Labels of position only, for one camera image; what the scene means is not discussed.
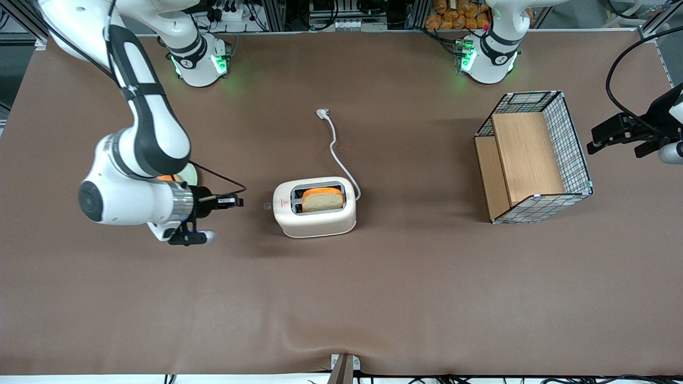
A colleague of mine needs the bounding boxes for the wire mesh basket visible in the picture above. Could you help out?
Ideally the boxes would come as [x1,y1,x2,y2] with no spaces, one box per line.
[474,90,594,225]

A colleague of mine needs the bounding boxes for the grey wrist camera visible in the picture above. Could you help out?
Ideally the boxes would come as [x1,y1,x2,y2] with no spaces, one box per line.
[168,219,217,247]
[634,136,683,165]

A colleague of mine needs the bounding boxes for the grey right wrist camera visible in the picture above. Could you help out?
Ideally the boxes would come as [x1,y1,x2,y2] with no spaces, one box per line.
[168,219,217,247]

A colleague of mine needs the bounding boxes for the white two-slot toaster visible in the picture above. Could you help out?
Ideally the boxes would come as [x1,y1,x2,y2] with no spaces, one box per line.
[273,177,357,238]

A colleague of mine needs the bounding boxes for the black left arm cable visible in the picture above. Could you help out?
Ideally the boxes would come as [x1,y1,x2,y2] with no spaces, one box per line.
[605,26,683,137]

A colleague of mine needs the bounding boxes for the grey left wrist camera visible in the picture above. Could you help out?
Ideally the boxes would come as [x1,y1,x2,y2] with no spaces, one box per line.
[634,136,683,165]

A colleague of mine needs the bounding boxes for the brown table mat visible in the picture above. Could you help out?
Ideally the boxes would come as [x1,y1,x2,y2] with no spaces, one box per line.
[0,29,683,377]

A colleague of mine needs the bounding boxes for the bread slice with orange crust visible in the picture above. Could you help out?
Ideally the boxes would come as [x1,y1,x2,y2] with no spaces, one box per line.
[301,187,345,213]

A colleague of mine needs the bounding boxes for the bag of orange buns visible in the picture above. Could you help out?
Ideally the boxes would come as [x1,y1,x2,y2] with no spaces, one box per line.
[425,0,491,31]

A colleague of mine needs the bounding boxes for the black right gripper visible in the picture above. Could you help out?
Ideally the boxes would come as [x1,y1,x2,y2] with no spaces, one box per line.
[190,195,245,217]

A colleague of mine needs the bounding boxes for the wooden shelf insert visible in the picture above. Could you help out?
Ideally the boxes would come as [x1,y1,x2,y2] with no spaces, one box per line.
[475,111,567,222]

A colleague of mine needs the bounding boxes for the aluminium frame post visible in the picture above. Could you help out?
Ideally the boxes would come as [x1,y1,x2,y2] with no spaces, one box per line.
[0,0,54,47]
[637,0,683,39]

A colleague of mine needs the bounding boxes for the white power strip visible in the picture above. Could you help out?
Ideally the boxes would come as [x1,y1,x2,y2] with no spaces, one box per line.
[309,19,388,32]

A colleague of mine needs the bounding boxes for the white toaster power cord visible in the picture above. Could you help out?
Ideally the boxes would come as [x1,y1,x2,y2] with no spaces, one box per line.
[316,108,362,202]

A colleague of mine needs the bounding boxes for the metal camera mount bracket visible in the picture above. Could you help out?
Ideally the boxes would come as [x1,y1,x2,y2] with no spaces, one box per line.
[329,353,361,384]

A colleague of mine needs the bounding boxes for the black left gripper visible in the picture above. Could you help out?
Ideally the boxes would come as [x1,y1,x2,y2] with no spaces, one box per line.
[586,109,669,156]

